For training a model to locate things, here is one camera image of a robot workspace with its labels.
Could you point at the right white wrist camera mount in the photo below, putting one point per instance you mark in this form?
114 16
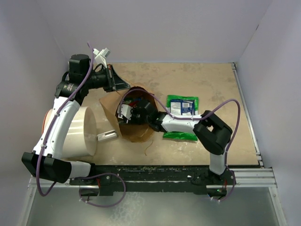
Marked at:
125 113

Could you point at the brown paper bag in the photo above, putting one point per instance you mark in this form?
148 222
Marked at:
110 103

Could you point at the white cylindrical bucket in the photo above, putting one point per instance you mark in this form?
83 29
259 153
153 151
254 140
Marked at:
68 133

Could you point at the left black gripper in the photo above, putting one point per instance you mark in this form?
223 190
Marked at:
114 82

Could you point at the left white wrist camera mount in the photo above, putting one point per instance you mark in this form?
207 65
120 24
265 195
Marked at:
101 55

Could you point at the blue Kettle chips bag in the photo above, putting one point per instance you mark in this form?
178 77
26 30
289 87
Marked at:
182 107

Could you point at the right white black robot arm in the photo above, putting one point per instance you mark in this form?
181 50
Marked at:
213 133

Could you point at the red snack packet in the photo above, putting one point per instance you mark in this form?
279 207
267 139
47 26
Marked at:
134 102

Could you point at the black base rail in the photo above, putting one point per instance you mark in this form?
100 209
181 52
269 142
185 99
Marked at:
196 179

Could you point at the small white rectangular device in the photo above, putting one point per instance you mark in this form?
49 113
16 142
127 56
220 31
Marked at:
108 135

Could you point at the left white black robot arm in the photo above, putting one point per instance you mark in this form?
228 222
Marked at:
45 161

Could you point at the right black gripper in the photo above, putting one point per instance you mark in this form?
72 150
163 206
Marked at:
132 121

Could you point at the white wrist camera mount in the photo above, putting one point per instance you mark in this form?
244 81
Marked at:
125 113
101 55

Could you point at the green Chuba snack bag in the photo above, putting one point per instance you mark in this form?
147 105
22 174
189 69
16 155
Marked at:
181 135

